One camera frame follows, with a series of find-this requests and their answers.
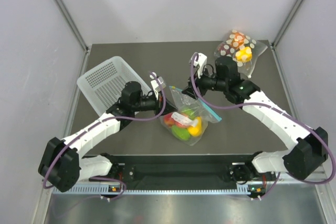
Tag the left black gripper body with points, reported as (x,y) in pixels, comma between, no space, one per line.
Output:
(158,105)

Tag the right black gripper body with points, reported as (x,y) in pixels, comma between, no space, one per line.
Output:
(203,83)

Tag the green fake pear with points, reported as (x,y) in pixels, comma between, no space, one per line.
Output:
(191,113)

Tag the clear blue zip top bag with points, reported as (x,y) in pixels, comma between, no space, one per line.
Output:
(205,112)

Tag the yellow fake lemon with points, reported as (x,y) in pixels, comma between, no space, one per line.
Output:
(196,131)

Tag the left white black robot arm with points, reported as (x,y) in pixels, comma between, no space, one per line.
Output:
(63,163)

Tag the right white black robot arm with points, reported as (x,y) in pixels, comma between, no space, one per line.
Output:
(306,148)

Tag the dark red fake fruit dotted bag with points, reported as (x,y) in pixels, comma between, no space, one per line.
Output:
(224,50)

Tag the yellow fake fruit in dotted bag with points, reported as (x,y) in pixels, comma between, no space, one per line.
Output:
(244,55)

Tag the clear polka dot bag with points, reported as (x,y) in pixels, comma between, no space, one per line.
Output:
(257,48)

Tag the orange fake fruit in dotted bag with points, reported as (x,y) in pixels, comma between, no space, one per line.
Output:
(236,39)

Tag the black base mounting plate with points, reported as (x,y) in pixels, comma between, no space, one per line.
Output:
(186,172)

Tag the white perforated plastic basket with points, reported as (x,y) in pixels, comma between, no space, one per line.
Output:
(102,85)

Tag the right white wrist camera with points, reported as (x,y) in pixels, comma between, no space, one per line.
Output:
(198,61)

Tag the right aluminium frame post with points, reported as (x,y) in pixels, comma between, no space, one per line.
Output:
(287,22)

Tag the aluminium frame post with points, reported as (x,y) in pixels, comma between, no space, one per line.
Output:
(71,24)
(287,22)

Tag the left aluminium frame post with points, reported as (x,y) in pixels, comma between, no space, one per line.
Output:
(71,24)

